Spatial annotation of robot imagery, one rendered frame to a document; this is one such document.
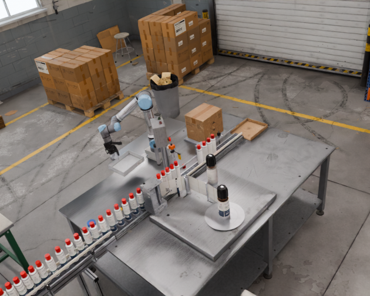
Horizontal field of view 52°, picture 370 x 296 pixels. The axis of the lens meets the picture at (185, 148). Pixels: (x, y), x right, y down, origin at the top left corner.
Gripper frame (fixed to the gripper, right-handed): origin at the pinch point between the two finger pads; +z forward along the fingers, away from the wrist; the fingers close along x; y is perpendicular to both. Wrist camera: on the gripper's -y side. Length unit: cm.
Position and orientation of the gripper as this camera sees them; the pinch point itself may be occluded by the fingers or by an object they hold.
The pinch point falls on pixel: (118, 158)
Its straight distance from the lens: 362.4
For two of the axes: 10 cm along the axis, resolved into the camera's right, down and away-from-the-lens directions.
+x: 6.7, 0.6, -7.4
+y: -6.7, 4.9, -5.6
